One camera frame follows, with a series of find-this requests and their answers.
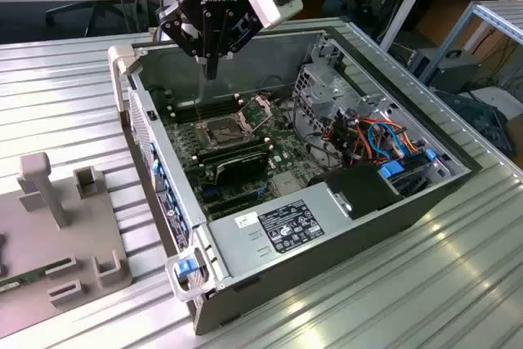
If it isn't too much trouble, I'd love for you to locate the thin black wire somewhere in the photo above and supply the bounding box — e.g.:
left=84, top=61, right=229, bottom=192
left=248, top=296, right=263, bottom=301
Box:
left=290, top=93, right=332, bottom=162

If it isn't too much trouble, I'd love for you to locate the grey open PC case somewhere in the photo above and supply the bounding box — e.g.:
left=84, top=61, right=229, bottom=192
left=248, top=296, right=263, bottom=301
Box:
left=106, top=25, right=485, bottom=337

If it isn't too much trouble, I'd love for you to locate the aluminium frame shelf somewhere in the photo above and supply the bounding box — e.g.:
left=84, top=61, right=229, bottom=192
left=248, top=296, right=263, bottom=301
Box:
left=418, top=0, right=523, bottom=92

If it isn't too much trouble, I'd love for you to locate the blue case latch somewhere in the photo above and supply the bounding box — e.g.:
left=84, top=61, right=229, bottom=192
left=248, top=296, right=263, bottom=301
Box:
left=173, top=257, right=196, bottom=277

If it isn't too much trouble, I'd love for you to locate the silver power supply unit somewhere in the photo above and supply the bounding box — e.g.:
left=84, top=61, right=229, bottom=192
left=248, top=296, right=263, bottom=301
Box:
left=206, top=182, right=355, bottom=281

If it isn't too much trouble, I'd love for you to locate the brown cardboard sheet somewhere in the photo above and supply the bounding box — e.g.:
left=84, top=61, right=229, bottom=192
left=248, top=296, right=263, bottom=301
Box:
left=414, top=0, right=514, bottom=62

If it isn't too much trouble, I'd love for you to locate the black RAM slot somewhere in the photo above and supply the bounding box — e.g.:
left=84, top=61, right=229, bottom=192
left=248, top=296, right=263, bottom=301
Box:
left=195, top=142, right=275, bottom=167
left=165, top=93, right=242, bottom=115
left=190, top=136, right=270, bottom=161
left=171, top=99, right=245, bottom=123

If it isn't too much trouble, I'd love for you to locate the black box with handle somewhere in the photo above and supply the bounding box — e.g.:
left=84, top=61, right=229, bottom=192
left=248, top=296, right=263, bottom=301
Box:
left=407, top=48, right=484, bottom=95

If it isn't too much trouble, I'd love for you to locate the silver chipset heatsink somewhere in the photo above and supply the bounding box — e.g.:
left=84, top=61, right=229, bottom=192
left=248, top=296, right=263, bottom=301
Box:
left=269, top=172, right=302, bottom=198

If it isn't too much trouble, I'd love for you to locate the silver disk bay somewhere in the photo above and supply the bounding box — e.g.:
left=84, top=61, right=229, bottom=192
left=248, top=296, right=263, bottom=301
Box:
left=386, top=156, right=471, bottom=201

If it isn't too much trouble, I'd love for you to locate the black office chair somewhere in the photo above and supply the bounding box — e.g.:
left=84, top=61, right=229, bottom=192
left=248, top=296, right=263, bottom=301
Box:
left=43, top=0, right=145, bottom=38

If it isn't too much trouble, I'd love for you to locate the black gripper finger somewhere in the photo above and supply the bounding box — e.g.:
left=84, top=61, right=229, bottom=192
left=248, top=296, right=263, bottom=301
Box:
left=211, top=8, right=263, bottom=80
left=157, top=2, right=213, bottom=80

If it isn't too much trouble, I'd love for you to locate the silver drive cage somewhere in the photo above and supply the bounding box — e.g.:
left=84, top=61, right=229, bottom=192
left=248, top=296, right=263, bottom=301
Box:
left=292, top=60, right=404, bottom=170

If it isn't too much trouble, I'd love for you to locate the black graphics card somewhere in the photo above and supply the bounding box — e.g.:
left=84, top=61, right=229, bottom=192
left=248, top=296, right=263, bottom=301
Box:
left=212, top=150, right=270, bottom=187

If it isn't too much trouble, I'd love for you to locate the blue flat wire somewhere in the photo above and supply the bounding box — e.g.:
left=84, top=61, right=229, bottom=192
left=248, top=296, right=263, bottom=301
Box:
left=379, top=119, right=406, bottom=158

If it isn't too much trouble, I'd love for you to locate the grey parts rack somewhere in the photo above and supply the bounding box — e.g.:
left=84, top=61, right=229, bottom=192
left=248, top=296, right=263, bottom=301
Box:
left=0, top=151, right=134, bottom=338

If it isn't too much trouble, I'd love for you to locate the green RAM stick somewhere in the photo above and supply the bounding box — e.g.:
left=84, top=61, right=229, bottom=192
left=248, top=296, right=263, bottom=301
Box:
left=0, top=257, right=71, bottom=293

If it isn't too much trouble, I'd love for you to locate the blue disk carrier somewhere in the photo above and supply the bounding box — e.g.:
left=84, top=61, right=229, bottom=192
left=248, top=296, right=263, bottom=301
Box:
left=378, top=162, right=406, bottom=181

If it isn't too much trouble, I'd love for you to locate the black expansion slot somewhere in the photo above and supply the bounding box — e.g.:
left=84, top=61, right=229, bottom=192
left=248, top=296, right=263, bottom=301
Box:
left=199, top=185, right=269, bottom=209
left=206, top=197, right=262, bottom=221

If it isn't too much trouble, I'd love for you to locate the dark tinted plastic bin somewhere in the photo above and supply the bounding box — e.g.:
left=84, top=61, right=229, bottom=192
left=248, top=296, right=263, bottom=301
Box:
left=433, top=87, right=514, bottom=159

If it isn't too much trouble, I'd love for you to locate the brown cardboard box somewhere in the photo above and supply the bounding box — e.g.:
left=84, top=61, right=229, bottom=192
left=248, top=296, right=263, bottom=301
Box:
left=504, top=114, right=523, bottom=159

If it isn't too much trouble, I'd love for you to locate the light blue wire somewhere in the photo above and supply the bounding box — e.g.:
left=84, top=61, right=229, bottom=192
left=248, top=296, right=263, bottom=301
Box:
left=366, top=122, right=404, bottom=162

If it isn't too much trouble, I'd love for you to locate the black CPU socket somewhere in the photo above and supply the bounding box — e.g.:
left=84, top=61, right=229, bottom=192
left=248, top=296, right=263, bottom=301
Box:
left=194, top=114, right=257, bottom=150

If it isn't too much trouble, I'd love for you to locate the green motherboard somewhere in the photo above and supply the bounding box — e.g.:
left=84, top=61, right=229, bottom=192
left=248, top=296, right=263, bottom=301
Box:
left=157, top=86, right=330, bottom=223

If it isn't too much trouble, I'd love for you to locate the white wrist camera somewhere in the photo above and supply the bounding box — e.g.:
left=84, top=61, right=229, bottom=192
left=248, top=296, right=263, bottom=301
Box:
left=244, top=0, right=304, bottom=31

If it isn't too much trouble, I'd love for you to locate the orange red power wire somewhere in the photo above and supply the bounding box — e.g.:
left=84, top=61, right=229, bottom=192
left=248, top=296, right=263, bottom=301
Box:
left=322, top=117, right=371, bottom=166

